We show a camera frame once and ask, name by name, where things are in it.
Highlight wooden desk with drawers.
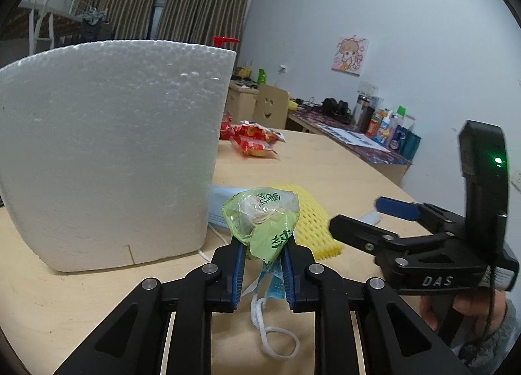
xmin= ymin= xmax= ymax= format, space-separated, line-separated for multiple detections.
xmin=225 ymin=81 xmax=259 ymax=124

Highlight metal bunk bed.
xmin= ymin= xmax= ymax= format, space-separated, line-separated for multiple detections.
xmin=1 ymin=0 xmax=107 ymax=55

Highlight person's right hand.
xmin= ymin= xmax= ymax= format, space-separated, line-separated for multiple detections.
xmin=419 ymin=289 xmax=507 ymax=337

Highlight white styrofoam box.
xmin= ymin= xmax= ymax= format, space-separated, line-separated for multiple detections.
xmin=1 ymin=40 xmax=236 ymax=273

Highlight black headphones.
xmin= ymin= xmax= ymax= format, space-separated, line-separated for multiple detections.
xmin=320 ymin=98 xmax=351 ymax=125

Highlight brown window curtains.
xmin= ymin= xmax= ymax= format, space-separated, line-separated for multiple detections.
xmin=72 ymin=0 xmax=249 ymax=45

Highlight green plastic item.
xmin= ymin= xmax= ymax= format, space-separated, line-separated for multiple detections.
xmin=256 ymin=68 xmax=267 ymax=84

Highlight teal box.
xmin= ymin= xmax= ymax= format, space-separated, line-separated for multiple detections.
xmin=400 ymin=132 xmax=421 ymax=162

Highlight white foam tube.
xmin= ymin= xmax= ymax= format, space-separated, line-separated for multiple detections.
xmin=359 ymin=211 xmax=382 ymax=226

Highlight white lotion pump bottle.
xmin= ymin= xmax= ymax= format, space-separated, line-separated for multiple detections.
xmin=213 ymin=35 xmax=240 ymax=50

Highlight light blue face mask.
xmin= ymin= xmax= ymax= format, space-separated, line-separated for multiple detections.
xmin=207 ymin=186 xmax=300 ymax=361

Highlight red snack packet pile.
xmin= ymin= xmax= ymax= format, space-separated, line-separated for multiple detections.
xmin=220 ymin=112 xmax=286 ymax=143

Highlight wooden smiley chair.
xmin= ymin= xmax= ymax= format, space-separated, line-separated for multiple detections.
xmin=252 ymin=84 xmax=290 ymax=129

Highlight anime girl wall poster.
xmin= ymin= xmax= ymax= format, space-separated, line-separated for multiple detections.
xmin=331 ymin=35 xmax=368 ymax=76

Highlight steel thermos flask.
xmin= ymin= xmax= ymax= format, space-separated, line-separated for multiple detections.
xmin=353 ymin=93 xmax=373 ymax=132

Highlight printed paper sheet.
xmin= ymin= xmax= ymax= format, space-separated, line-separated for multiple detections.
xmin=318 ymin=124 xmax=389 ymax=153

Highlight yellow foam fruit net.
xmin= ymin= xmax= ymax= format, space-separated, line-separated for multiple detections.
xmin=271 ymin=184 xmax=344 ymax=260

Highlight green plastic snack wrapper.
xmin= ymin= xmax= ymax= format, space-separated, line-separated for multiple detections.
xmin=222 ymin=186 xmax=300 ymax=266

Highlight red snack packet front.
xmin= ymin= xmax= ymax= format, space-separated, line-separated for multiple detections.
xmin=230 ymin=136 xmax=276 ymax=158

